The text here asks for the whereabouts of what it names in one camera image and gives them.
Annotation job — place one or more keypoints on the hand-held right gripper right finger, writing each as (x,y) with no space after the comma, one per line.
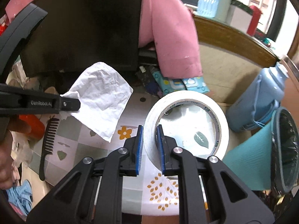
(160,149)

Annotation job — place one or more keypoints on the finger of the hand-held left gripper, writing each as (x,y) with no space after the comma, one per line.
(28,91)
(46,103)

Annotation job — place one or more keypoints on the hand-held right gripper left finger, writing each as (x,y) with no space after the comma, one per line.
(140,149)

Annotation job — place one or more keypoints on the white tape roll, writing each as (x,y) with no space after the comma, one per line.
(150,121)

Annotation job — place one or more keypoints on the white paper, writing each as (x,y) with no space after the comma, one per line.
(102,98)

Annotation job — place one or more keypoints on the teal bin with black bag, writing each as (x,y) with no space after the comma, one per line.
(247,158)

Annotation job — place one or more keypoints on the person's left hand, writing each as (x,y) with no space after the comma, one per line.
(5,161)

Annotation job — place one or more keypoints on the red dotted cloth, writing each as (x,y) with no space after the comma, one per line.
(3,26)

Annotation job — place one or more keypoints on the red plastic cup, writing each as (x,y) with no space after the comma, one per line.
(35,126)

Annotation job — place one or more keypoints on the black wide-tooth comb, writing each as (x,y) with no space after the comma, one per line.
(48,142)

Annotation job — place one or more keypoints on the patterned plastic tablecloth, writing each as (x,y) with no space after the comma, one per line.
(130,191)

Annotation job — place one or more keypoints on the clear plastic bag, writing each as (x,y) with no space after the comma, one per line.
(22,147)

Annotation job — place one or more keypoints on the black curved computer monitor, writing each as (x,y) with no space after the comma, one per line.
(81,28)

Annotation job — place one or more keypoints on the blue wet wipes pack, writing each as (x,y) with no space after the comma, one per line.
(196,85)
(168,81)

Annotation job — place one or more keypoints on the black electronic device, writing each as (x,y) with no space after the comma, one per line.
(147,74)

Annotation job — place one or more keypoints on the light blue cloth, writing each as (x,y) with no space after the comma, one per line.
(19,196)

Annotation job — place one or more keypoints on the light blue thermos jug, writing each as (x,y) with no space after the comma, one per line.
(247,107)

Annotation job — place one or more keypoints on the pink cloth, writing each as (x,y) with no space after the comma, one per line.
(168,39)

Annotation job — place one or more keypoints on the brown cabinet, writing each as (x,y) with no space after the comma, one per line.
(293,81)

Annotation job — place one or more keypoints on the white cardboard box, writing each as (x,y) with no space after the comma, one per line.
(238,18)

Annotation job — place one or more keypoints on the small teal object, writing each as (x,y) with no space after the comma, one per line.
(268,42)

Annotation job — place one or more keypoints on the blue ribbed plastic bottle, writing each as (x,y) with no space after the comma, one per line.
(209,2)

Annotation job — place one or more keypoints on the red thermos flask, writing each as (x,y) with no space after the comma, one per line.
(254,21)

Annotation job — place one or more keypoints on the tall white tumbler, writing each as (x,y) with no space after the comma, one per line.
(225,2)

